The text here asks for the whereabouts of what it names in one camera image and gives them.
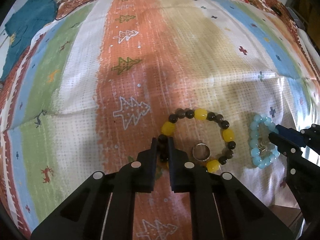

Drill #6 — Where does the gold charm pendant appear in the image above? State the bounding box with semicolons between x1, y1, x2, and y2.
258;140;268;156

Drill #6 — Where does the teal blue garment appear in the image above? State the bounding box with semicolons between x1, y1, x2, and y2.
1;0;57;82

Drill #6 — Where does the small black object on bed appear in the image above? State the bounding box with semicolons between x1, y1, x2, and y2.
271;6;282;16

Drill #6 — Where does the yellow and brown bead bracelet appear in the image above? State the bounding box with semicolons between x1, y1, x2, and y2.
157;107;237;173

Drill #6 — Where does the white bolster pillow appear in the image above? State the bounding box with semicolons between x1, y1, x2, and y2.
297;28;319;55

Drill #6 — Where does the light blue bead bracelet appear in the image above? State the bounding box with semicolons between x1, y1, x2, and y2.
249;113;281;169

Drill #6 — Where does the colourful striped cloth mat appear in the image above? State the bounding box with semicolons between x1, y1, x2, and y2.
0;0;320;240

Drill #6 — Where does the rose gold metal tin box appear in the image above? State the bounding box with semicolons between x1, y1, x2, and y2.
269;205;305;238

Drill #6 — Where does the silver ring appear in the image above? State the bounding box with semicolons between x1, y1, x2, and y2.
191;142;211;162

